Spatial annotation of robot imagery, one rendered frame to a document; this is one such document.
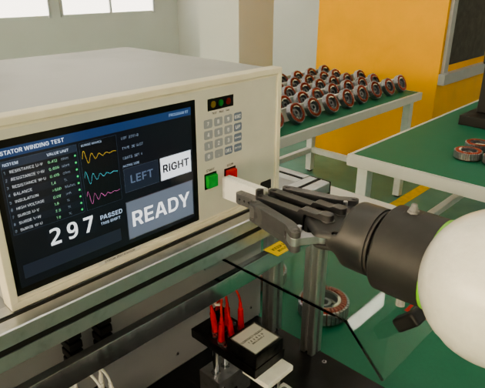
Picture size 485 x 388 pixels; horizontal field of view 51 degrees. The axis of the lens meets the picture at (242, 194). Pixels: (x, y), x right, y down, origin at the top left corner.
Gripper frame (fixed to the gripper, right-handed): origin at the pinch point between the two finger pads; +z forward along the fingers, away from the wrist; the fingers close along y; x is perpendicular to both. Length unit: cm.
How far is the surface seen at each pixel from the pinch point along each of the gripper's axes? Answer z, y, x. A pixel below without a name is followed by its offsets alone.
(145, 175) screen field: 6.3, -10.8, 3.7
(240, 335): 3.2, 2.6, -26.0
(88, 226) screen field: 6.3, -19.1, -0.2
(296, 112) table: 116, 160, -37
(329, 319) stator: 6, 33, -41
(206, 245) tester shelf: 3.5, -3.7, -7.6
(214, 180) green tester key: 5.8, 0.1, 0.2
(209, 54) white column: 305, 276, -36
